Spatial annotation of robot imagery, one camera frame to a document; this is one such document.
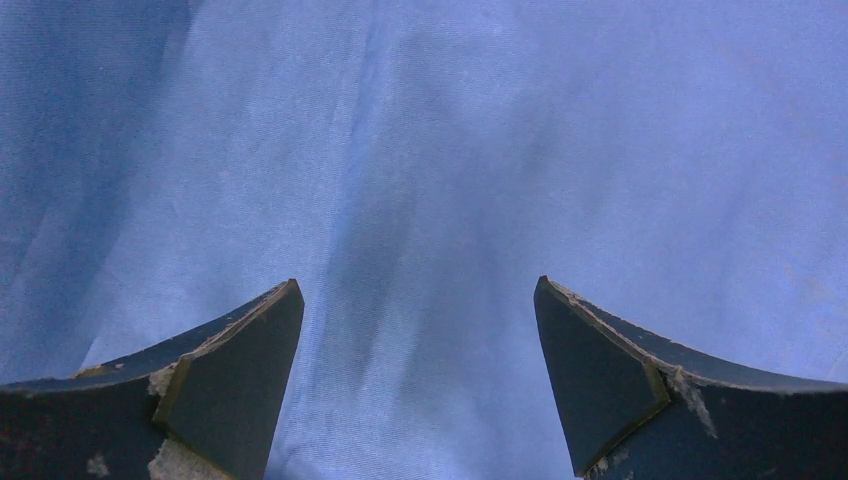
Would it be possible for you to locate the blue surgical wrap cloth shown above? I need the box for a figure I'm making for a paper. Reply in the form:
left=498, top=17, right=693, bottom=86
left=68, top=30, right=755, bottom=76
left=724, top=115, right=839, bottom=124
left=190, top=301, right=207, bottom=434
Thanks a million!
left=1, top=1, right=847, bottom=479

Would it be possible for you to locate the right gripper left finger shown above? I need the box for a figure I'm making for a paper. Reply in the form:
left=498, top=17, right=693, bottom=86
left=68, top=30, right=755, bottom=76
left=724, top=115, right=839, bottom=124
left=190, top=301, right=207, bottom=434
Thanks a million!
left=1, top=279, right=304, bottom=479

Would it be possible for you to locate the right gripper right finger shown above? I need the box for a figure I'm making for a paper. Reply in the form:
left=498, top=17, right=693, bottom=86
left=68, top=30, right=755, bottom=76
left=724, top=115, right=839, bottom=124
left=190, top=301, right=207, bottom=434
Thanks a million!
left=534, top=277, right=847, bottom=480

